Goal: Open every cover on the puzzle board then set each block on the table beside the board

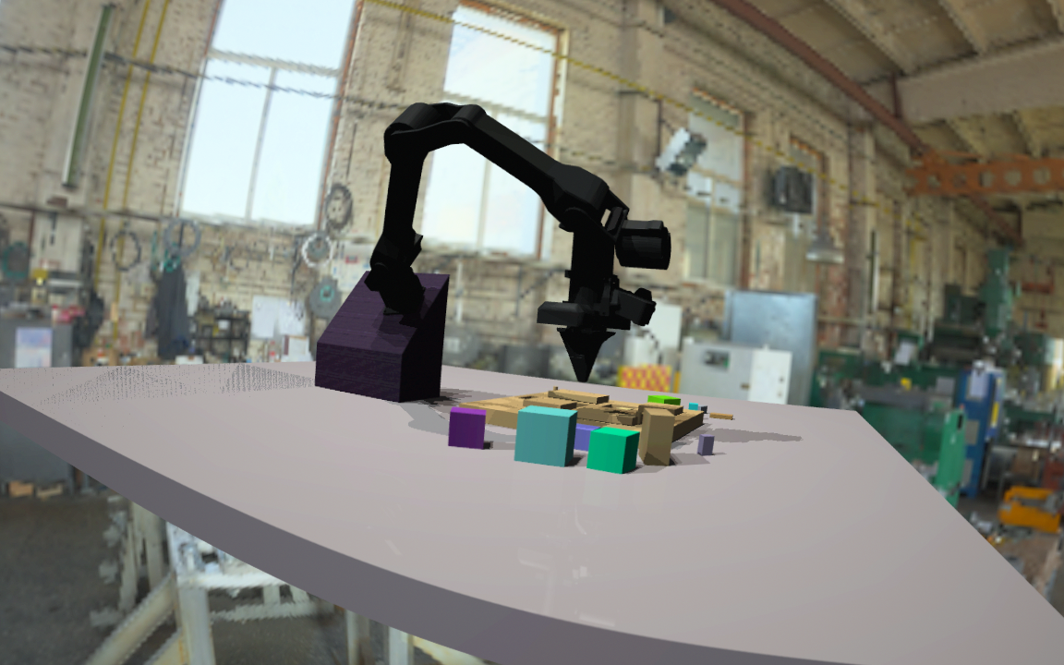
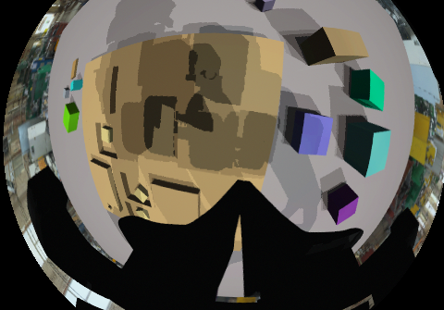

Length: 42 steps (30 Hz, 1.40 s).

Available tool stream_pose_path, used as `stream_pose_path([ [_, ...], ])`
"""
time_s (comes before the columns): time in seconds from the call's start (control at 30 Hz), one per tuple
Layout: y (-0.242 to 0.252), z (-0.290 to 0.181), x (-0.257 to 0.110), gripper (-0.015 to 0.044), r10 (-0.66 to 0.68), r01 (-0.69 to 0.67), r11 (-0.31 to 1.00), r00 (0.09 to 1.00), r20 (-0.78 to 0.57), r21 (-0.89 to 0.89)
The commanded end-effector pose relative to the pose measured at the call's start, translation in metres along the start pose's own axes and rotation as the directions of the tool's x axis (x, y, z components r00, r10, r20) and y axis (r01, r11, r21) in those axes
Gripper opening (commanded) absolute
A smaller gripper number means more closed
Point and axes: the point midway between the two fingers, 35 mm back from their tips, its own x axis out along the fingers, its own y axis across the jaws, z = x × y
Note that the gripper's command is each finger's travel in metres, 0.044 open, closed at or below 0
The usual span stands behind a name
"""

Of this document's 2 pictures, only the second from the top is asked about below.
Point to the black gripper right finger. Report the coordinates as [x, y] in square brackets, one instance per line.
[272, 245]

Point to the brown rectangular block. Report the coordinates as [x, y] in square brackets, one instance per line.
[331, 45]

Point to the teal cube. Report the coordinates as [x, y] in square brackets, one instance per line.
[367, 147]

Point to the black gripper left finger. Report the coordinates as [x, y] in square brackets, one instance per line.
[206, 243]

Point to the small teal block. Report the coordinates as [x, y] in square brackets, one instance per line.
[76, 85]

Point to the brown flat bar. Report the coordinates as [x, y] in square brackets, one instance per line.
[74, 69]

